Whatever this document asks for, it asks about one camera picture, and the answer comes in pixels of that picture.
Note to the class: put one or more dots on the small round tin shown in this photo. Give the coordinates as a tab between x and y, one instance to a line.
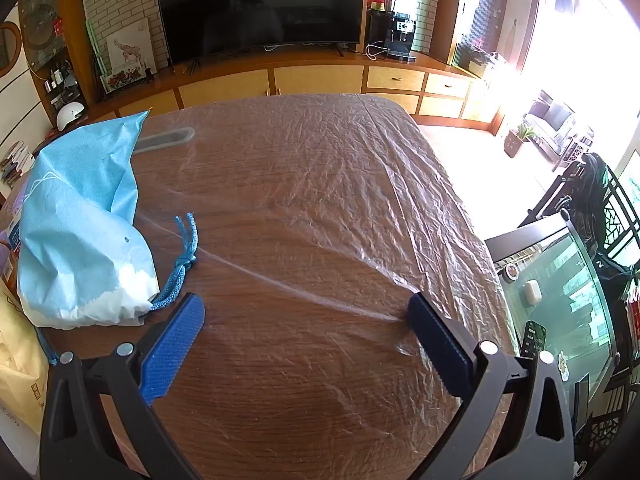
510	271

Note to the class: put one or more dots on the white earbuds case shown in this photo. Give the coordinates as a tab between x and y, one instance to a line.
531	292

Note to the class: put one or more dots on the giraffe picture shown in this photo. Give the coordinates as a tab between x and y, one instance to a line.
130	47

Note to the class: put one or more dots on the yellow paper bag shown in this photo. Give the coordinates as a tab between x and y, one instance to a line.
20	360

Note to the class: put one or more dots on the glass top side table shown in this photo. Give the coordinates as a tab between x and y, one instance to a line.
565	280

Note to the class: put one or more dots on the wooden television sideboard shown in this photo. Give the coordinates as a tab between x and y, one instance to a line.
320	77

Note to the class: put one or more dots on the black coffee machine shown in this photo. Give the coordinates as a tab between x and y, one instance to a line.
395	30

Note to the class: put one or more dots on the round wooden wall plaque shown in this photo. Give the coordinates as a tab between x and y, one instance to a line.
7	50

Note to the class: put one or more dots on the stack of books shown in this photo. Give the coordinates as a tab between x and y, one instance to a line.
15	165

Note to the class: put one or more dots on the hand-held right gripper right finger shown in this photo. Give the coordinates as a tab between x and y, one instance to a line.
440	340

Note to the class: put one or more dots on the carved dark wooden chair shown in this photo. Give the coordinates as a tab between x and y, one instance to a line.
620	215

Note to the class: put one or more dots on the grey armchair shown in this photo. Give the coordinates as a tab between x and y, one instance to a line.
550	117

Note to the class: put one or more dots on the floral picture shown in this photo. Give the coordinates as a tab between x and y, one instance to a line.
122	79

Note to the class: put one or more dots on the white helmet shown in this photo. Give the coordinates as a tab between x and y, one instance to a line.
70	115

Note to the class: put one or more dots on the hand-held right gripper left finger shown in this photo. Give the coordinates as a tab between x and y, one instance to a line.
172	345

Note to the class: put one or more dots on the dark garment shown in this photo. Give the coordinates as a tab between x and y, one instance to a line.
592	195

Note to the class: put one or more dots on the glass display cabinet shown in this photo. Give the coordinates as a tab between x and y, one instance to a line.
45	25

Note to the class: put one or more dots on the potted plant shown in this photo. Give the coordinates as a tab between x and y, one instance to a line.
517	142

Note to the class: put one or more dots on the black flat screen television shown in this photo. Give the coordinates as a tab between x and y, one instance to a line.
260	5

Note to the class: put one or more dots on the black remote control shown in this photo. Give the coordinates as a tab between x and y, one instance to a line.
534	340

